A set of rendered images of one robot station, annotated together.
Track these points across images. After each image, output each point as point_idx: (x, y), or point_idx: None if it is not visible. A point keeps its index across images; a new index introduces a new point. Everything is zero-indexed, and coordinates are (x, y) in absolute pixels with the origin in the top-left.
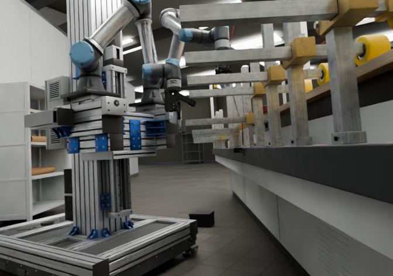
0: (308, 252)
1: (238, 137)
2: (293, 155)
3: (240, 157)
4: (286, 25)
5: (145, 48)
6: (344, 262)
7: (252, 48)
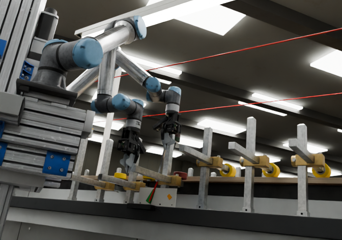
0: None
1: (104, 191)
2: (313, 222)
3: (140, 214)
4: (303, 141)
5: (109, 73)
6: None
7: (308, 150)
